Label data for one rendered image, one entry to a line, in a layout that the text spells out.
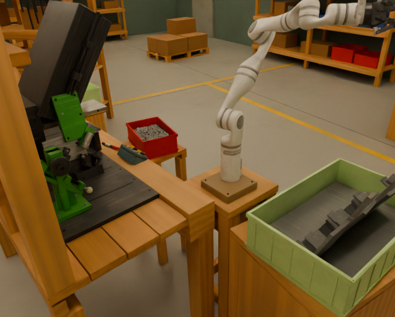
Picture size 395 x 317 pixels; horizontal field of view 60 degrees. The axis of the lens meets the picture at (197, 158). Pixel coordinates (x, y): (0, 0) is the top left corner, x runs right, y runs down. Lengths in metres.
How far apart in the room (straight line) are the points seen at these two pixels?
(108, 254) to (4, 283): 1.46
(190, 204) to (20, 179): 0.70
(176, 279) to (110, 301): 0.42
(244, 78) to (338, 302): 0.91
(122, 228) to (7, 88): 0.71
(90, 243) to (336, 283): 0.84
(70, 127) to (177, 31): 6.68
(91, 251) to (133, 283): 1.08
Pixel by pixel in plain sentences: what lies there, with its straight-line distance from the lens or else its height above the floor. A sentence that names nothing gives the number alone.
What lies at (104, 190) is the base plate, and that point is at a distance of 1.56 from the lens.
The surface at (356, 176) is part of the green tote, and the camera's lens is 1.68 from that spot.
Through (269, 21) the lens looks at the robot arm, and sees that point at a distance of 1.52.
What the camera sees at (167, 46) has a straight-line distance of 7.53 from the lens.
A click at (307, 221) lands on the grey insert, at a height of 0.85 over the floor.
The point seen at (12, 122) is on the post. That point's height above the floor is 1.44.
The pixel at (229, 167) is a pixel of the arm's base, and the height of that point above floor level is 0.96.
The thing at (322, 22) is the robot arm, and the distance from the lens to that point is 1.36.
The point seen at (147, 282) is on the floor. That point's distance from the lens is 2.33.
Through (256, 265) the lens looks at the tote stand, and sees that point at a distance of 1.39.
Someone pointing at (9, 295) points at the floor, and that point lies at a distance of 2.57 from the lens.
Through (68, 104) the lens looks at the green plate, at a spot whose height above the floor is 1.23.
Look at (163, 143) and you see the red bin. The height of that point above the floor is 0.88.
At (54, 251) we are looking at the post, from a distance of 1.11.
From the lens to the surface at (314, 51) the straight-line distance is 6.97.
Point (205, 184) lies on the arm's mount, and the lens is 1.56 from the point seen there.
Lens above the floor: 1.74
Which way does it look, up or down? 29 degrees down
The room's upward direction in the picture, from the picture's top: 2 degrees counter-clockwise
